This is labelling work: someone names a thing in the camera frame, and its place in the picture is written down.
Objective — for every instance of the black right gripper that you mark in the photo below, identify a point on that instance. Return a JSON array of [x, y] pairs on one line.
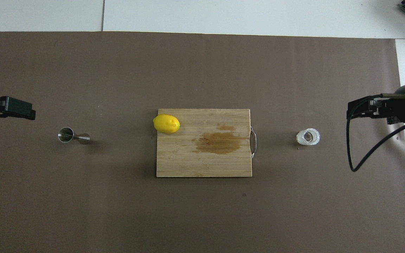
[[404, 105]]

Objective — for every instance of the steel double jigger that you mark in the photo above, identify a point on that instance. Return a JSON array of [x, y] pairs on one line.
[[83, 138]]

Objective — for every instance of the brown paper table mat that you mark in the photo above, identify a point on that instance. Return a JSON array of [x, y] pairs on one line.
[[83, 196]]

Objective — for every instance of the yellow lemon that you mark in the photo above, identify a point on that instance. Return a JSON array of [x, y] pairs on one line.
[[166, 123]]

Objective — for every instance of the wooden cutting board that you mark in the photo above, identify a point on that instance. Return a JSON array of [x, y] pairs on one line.
[[188, 154]]

